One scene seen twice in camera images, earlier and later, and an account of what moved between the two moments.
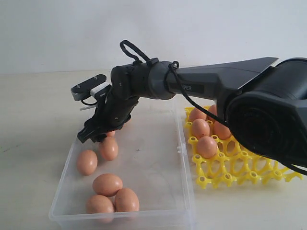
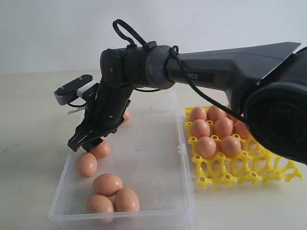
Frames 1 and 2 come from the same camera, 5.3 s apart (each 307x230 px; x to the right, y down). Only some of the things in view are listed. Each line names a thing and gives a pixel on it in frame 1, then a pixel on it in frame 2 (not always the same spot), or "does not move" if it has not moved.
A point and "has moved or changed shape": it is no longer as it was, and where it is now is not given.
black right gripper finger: x=86 y=133 -> x=74 y=142
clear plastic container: x=152 y=159 does not move
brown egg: x=110 y=147 -> x=102 y=150
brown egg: x=100 y=208 does not move
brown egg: x=111 y=134 has moved or changed shape
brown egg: x=87 y=162 does not move
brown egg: x=200 y=128 does not move
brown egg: x=222 y=132 does not move
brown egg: x=194 y=113 does not move
